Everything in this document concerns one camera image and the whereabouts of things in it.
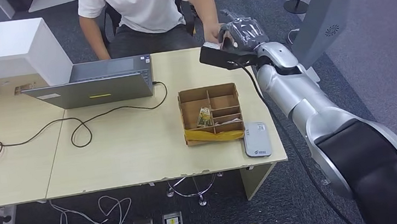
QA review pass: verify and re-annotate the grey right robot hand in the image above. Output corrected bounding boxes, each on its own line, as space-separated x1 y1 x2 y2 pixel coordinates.
216 5 272 57

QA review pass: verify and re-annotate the person's left hand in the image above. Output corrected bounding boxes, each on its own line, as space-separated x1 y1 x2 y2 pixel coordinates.
203 22 228 46

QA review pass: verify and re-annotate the person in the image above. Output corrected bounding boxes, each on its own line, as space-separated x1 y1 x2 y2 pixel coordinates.
76 0 229 63

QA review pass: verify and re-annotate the green yellow room key card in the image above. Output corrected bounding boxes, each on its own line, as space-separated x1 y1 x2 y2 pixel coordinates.
195 106 214 128

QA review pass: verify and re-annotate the white key card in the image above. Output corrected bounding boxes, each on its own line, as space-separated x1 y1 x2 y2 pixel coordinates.
215 117 241 126

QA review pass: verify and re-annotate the grey card reader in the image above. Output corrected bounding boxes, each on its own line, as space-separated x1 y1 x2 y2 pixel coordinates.
241 120 273 160

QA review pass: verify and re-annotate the cardboard organizer box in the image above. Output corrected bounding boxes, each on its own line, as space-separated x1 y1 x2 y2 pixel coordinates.
177 82 247 148

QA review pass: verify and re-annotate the grey kiosk panel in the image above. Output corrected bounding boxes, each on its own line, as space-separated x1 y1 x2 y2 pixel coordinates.
284 0 381 86

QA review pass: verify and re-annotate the black office chair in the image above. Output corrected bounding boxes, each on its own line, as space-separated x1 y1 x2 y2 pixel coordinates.
100 0 200 49

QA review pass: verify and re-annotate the grey laptop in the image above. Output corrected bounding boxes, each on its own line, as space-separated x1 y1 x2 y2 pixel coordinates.
19 54 156 114

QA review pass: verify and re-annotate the chrome chair base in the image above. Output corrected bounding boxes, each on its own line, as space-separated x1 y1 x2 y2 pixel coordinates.
165 172 227 210

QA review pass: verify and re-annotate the white background furniture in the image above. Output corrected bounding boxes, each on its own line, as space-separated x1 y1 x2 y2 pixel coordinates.
0 0 82 21

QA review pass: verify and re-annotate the steel floor socket yellow label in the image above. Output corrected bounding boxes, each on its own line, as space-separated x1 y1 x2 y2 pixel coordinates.
162 211 184 224

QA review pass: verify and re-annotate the white desk partition box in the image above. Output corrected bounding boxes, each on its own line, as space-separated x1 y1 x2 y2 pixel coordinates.
0 15 75 92

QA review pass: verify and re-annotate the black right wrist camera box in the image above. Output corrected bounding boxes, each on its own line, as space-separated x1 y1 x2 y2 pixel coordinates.
198 37 259 74

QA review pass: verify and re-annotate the black laptop cable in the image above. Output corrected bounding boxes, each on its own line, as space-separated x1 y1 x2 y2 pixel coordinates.
0 80 175 169

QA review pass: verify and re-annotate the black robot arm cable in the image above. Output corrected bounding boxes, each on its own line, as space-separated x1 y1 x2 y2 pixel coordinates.
231 51 358 224

